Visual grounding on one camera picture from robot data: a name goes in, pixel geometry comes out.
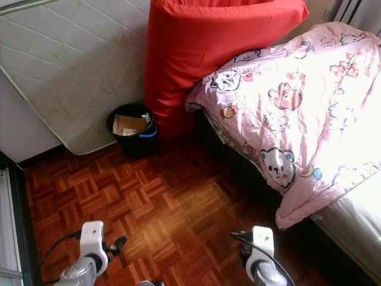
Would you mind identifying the black bed base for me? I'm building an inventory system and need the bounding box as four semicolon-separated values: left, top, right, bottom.
193;113;381;286

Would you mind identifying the sliding glass door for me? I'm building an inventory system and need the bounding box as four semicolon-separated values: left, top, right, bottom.
0;152;36;286

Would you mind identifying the black waste bin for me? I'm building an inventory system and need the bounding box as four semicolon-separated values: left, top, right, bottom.
107;103;158;158

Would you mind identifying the blue plastic item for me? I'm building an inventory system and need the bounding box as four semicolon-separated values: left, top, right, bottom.
140;122;158;139

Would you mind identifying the beige bed sheet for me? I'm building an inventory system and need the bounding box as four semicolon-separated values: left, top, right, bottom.
313;179;381;281

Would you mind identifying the brown cardboard piece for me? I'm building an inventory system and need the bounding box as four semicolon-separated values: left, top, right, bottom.
113;114;148;136

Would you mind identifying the pink cartoon print blanket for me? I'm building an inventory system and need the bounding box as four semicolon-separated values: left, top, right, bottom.
185;21;381;230

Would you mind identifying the white quilted mattress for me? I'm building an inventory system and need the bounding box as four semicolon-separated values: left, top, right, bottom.
0;0;155;156

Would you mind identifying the large red foam cushion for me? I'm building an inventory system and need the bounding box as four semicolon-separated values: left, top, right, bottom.
144;0;310;138

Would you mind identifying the grey pleated curtain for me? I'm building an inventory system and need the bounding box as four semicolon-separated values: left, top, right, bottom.
313;0;364;26

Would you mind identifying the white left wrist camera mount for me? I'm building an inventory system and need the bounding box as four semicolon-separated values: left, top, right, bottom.
80;220;105;260

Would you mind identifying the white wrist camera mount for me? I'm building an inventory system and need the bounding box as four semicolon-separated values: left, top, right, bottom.
251;225;276;266
80;220;105;260

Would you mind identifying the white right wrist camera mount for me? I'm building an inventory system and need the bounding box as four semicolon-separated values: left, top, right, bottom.
251;225;276;266

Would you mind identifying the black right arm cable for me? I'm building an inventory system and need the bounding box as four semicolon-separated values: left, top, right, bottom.
230;231;298;286

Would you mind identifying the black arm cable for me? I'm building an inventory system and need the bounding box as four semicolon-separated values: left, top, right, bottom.
39;231;84;286
230;231;298;286

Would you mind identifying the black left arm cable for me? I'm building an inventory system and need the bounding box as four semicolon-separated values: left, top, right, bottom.
39;231;84;286

